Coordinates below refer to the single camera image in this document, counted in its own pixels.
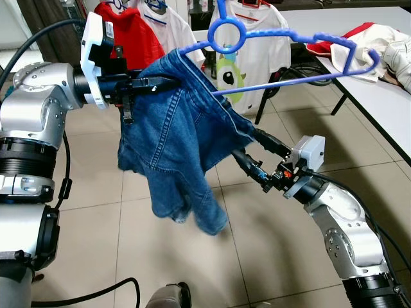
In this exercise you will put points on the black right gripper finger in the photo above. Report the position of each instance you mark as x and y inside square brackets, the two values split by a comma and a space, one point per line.
[273, 145]
[250, 170]

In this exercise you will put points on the purple plastic hanger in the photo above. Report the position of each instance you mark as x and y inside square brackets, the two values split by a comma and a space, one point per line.
[211, 34]

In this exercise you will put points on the red plastic hanger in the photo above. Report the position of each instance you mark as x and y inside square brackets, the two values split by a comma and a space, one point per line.
[253, 2]

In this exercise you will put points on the red shirt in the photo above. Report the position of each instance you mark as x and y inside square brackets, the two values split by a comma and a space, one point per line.
[135, 35]

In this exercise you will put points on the white shirt with blue collar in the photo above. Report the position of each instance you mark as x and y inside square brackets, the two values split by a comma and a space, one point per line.
[173, 32]

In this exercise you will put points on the white monster print T-shirt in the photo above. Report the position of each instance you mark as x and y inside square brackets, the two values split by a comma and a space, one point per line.
[263, 58]

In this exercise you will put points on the dark grey curtain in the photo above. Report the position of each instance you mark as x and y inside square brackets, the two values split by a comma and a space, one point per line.
[51, 25]

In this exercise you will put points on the red garment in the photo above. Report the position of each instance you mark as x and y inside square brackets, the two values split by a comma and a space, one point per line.
[356, 31]

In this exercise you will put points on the pale grey right wrist camera mount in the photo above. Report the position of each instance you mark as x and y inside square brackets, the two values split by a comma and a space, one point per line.
[308, 153]

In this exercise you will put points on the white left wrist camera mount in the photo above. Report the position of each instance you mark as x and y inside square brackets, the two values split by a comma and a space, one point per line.
[93, 58]

